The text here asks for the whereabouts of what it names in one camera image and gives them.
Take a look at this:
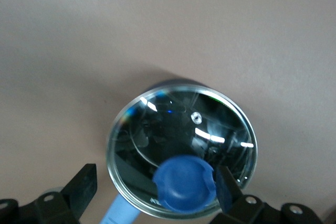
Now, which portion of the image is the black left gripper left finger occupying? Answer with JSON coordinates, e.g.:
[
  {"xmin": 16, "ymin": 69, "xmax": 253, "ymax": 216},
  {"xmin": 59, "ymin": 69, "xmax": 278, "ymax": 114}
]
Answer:
[{"xmin": 0, "ymin": 163, "xmax": 98, "ymax": 224}]

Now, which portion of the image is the black pot with blue handle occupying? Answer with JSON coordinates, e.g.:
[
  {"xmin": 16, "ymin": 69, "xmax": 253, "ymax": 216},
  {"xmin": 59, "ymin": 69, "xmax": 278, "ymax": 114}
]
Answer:
[{"xmin": 100, "ymin": 78, "xmax": 259, "ymax": 224}]

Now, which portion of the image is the glass lid with blue knob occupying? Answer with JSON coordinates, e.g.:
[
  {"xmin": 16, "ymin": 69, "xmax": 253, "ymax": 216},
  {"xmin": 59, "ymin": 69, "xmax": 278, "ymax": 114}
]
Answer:
[{"xmin": 106, "ymin": 84, "xmax": 259, "ymax": 221}]

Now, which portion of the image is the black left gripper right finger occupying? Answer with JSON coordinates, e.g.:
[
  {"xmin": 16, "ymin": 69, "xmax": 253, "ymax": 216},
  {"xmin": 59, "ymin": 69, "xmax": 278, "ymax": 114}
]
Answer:
[{"xmin": 209, "ymin": 165, "xmax": 326, "ymax": 224}]

